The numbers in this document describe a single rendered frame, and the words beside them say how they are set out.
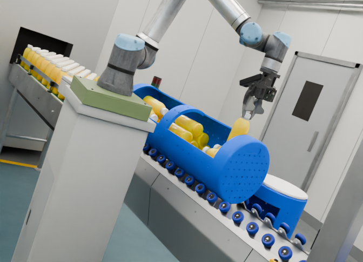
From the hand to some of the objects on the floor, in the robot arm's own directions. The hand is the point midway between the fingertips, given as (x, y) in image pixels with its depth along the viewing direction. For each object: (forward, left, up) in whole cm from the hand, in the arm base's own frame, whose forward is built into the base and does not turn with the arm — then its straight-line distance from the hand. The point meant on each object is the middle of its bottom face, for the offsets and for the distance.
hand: (246, 114), depth 160 cm
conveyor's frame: (-18, +166, -132) cm, 213 cm away
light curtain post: (-29, -71, -130) cm, 151 cm away
